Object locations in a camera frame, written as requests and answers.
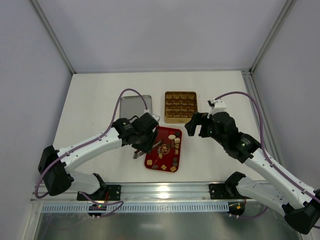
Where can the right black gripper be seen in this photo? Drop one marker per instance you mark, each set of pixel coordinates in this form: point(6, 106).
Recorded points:
point(202, 125)

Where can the aluminium front rail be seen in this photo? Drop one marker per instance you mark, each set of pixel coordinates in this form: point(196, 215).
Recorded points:
point(144, 198)

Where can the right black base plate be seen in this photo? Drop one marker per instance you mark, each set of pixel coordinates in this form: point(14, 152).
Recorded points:
point(217, 191)

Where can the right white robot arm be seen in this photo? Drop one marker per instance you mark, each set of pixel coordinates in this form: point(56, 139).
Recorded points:
point(296, 201)

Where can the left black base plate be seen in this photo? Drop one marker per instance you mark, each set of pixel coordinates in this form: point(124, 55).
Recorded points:
point(113, 192)

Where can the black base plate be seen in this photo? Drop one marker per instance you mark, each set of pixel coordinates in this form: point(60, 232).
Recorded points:
point(217, 191)
point(113, 192)

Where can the red tray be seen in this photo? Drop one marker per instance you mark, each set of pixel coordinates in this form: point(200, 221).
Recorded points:
point(168, 152)

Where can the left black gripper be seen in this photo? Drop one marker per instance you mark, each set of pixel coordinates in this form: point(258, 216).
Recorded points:
point(145, 143)

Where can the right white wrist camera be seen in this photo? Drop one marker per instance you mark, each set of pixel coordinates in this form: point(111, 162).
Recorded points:
point(217, 106)

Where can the silver tin lid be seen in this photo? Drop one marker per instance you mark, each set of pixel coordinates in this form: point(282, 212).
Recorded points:
point(134, 105)

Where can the white oval chocolate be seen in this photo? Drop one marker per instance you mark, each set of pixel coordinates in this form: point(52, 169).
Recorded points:
point(171, 136)

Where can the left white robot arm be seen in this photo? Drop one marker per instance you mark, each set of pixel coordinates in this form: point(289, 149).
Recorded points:
point(57, 167)

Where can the gold chocolate box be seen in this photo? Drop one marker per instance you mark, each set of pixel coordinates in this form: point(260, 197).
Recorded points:
point(179, 106)

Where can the metal tongs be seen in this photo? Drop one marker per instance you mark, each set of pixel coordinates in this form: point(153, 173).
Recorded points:
point(138, 153)

